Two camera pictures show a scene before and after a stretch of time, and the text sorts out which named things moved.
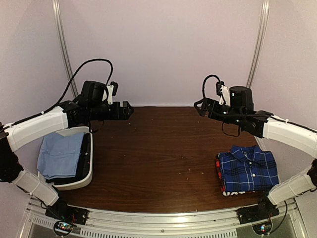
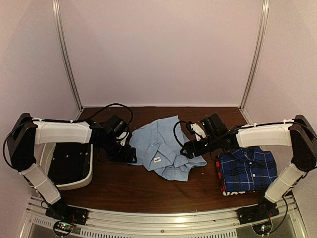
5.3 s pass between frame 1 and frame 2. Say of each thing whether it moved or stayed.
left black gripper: moved
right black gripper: moved
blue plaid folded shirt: stayed
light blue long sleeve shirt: moved
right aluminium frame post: stayed
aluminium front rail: stayed
